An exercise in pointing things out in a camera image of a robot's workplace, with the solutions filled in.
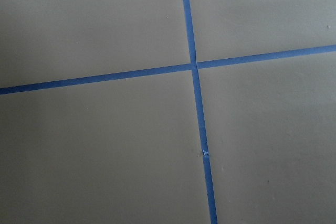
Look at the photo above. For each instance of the long blue tape strip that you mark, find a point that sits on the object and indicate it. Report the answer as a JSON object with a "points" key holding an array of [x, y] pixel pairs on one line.
{"points": [[200, 112]]}

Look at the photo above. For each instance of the crossing blue tape strip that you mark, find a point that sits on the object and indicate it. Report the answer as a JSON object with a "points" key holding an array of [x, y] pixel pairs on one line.
{"points": [[168, 69]]}

